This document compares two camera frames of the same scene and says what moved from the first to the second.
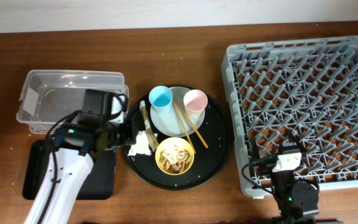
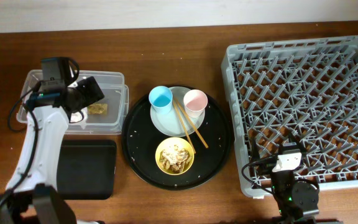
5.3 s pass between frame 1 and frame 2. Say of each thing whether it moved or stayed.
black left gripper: moved
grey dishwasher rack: stayed
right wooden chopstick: stayed
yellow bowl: stayed
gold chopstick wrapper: moved
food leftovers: stayed
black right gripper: stayed
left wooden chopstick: stayed
